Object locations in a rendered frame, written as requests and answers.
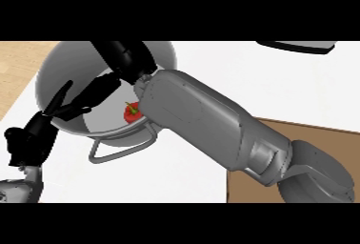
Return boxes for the grey metal pot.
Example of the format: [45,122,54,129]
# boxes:
[35,40,179,165]

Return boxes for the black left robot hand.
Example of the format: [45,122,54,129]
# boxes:
[4,79,95,168]

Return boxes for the red bell pepper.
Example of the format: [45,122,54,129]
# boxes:
[123,101,145,124]

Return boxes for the black rimmed grey tray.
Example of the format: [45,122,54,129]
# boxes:
[256,40,338,56]

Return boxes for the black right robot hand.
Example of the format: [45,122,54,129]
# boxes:
[70,40,161,109]

